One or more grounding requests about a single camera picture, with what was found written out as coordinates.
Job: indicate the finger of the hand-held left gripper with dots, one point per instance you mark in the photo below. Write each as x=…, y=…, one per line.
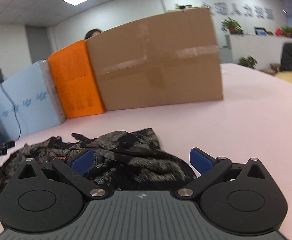
x=3, y=145

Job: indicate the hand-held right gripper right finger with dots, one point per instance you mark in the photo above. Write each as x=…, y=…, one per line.
x=200, y=160

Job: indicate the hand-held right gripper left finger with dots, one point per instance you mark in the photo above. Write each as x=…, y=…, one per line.
x=82, y=161

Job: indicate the dark lace-print shirt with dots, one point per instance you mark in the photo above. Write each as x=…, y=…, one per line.
x=136, y=160

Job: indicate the light blue foam board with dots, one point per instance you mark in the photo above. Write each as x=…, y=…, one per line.
x=28, y=102

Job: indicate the orange printed box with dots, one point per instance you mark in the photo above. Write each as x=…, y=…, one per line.
x=74, y=80

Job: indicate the brown cardboard box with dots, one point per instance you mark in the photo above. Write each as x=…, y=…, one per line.
x=158, y=60

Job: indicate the yellow plush cloth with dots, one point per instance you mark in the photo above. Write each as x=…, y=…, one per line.
x=291, y=77

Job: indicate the white reception counter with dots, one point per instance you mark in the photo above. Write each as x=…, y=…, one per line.
x=255, y=47

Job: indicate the person's dark head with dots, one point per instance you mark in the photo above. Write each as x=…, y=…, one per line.
x=93, y=33

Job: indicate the framed picture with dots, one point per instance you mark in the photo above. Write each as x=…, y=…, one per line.
x=260, y=31

